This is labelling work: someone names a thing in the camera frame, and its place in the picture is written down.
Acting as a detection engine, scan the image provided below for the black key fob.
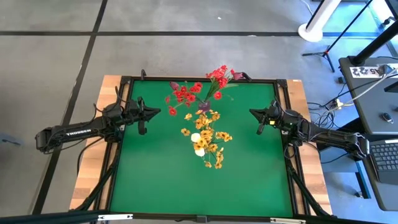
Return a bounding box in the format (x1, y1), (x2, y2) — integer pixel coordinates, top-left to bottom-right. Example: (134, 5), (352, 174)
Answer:
(381, 111), (394, 125)

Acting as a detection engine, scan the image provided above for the yellow artificial flower bunch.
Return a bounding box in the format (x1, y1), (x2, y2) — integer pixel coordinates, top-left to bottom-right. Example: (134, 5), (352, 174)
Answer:
(191, 129), (233, 170)
(181, 108), (222, 138)

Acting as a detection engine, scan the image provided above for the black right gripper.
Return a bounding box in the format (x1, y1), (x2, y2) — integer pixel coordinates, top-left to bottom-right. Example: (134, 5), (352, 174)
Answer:
(249, 100), (290, 135)

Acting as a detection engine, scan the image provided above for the white cable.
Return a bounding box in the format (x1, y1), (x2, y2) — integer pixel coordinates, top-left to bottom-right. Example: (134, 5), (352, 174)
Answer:
(328, 69), (398, 113)

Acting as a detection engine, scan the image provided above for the silver bracket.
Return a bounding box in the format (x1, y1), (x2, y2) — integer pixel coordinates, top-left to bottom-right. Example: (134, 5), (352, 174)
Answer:
(97, 213), (134, 222)
(269, 217), (307, 224)

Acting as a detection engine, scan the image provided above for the purple tinted glass vase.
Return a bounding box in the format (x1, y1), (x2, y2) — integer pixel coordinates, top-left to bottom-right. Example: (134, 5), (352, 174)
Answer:
(198, 101), (213, 113)

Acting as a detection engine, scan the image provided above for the black pole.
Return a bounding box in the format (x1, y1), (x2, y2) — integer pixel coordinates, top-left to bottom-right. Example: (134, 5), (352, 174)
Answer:
(348, 18), (398, 67)

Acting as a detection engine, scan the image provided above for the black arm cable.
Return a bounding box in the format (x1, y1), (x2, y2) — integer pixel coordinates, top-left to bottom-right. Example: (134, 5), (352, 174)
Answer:
(75, 136), (108, 179)

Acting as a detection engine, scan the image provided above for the white pole stand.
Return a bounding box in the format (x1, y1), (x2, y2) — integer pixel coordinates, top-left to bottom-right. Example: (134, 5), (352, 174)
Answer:
(297, 0), (343, 44)

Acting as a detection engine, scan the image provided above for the black laptop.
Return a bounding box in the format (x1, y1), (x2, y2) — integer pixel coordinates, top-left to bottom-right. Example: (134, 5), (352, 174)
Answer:
(368, 138), (398, 187)

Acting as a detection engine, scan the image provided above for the green table mat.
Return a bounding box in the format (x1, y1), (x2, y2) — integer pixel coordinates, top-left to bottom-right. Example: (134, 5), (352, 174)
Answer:
(109, 79), (295, 218)

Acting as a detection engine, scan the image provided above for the grey desk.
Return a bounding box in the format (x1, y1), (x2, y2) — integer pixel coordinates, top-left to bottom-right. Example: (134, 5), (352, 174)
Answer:
(338, 57), (398, 212)

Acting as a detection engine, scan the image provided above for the white paper label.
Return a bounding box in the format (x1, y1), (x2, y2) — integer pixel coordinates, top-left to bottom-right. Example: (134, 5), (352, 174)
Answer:
(349, 65), (383, 79)

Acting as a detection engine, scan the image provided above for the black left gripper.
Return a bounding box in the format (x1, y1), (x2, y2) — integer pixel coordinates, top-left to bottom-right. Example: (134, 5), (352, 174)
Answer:
(123, 96), (162, 136)

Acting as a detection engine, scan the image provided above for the black tripod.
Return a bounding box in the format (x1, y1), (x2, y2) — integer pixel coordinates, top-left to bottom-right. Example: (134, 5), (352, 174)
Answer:
(301, 0), (374, 73)

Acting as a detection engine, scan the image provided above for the black table frame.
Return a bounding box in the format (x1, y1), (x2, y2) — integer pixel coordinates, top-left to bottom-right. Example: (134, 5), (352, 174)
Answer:
(70, 74), (333, 224)

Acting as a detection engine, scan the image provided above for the red artificial flower bunch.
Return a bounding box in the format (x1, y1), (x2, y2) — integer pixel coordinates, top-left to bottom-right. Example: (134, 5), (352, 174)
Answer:
(203, 64), (238, 105)
(164, 81), (205, 118)

